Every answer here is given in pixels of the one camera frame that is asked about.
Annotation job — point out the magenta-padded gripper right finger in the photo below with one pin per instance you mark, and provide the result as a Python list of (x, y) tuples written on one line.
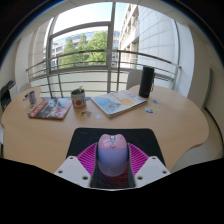
[(148, 167)]

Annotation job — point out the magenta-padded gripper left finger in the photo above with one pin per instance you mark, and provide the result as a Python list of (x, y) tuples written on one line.
[(75, 168)]

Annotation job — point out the pink and lilac computer mouse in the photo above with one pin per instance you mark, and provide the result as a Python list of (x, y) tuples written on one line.
[(112, 155)]

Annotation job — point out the blue round sticker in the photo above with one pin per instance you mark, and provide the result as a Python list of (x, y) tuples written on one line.
[(149, 110)]

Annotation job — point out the red magazine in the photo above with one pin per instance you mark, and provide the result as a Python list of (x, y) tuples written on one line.
[(51, 108)]

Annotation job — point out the white cup with red heart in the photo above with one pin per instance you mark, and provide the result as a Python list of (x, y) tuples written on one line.
[(78, 99)]

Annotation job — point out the light blue picture book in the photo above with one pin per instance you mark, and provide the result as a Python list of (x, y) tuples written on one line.
[(117, 102)]

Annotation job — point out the black cylinder bottle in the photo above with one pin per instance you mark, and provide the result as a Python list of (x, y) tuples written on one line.
[(146, 81)]

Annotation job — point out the white chair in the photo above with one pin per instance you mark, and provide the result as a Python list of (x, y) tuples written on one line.
[(134, 78), (24, 87)]

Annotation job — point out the black and white printer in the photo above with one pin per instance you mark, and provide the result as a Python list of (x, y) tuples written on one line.
[(6, 95)]

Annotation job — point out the grey metal balcony railing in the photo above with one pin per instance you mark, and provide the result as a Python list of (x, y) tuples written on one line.
[(100, 63)]

